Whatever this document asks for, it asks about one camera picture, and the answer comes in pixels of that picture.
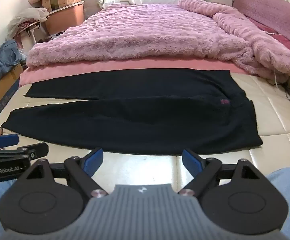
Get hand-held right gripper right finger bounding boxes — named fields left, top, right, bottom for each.
left=178, top=149, right=261, bottom=198

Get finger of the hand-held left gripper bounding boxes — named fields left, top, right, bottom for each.
left=0, top=134, right=20, bottom=147
left=0, top=142, right=49, bottom=159

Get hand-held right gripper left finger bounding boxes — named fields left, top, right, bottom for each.
left=22, top=147, right=108, bottom=198

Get black pants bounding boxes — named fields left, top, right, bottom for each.
left=1, top=67, right=263, bottom=156

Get cardboard box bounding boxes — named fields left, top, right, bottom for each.
left=0, top=64, right=25, bottom=122

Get blue grey cloth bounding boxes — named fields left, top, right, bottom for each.
left=0, top=39, right=23, bottom=88

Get pink bed sheet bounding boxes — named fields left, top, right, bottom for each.
left=19, top=57, right=238, bottom=88

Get person's right leg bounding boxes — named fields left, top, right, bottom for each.
left=266, top=168, right=290, bottom=240

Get white plastic bag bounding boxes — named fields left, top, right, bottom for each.
left=8, top=7, right=49, bottom=27

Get pink plastic storage box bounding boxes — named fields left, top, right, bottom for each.
left=44, top=1, right=85, bottom=36

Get pink fluffy blanket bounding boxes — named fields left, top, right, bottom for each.
left=26, top=0, right=290, bottom=83

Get purple quilted headboard cover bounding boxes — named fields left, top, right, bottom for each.
left=231, top=0, right=290, bottom=58

